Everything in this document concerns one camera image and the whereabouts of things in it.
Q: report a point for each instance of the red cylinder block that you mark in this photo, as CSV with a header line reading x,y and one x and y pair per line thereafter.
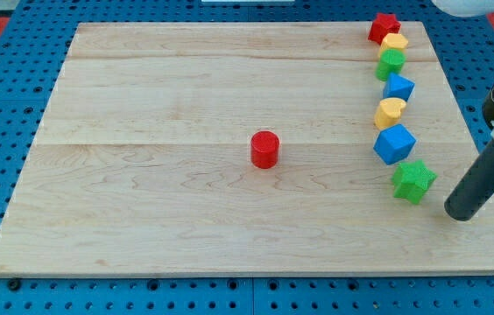
x,y
264,149

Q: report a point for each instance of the green star block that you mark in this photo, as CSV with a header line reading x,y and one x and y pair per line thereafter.
x,y
412,180

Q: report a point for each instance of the yellow heart block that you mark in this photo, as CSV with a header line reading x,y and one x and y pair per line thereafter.
x,y
389,112

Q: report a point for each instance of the blue cube block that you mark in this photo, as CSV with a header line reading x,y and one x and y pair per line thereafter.
x,y
394,144

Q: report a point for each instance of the green cylinder block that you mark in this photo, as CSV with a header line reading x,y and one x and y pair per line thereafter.
x,y
391,61

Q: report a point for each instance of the blue triangle block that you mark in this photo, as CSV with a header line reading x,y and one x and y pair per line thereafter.
x,y
398,86

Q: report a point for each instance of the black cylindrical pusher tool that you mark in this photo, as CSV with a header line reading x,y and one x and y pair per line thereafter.
x,y
475,187

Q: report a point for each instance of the red star block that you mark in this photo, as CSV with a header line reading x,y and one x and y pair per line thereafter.
x,y
383,24

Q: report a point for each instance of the wooden board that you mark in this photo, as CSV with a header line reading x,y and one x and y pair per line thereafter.
x,y
141,165

